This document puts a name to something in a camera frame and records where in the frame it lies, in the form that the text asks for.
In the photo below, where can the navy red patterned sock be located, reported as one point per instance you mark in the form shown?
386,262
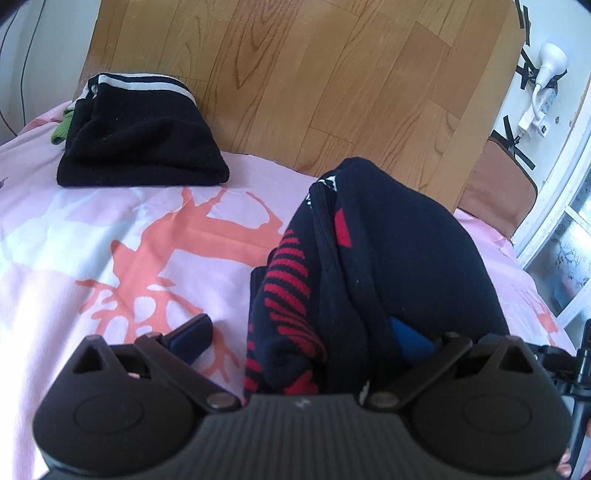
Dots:
369,281

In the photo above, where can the brown padded board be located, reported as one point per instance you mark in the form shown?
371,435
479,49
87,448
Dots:
503,184

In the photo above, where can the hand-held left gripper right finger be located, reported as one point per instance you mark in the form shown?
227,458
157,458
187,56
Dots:
412,342

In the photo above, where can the white lamp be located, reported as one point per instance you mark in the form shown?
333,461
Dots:
550,64

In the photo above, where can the white power strip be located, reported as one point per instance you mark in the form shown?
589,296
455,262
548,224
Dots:
538,115

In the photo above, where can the black tape strip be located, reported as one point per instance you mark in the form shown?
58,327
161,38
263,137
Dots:
524,14
513,146

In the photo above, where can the black folded garment white stripes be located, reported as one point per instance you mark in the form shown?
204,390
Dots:
138,138

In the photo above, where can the person's right hand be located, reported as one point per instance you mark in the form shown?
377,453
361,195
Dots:
565,466

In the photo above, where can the wooden headboard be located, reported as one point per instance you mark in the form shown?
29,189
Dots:
304,78

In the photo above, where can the green cloth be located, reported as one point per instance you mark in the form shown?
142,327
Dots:
62,130

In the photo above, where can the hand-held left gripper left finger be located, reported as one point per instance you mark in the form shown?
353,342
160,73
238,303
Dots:
189,339

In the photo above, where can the pink deer print bedsheet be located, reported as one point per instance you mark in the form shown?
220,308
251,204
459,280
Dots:
120,258

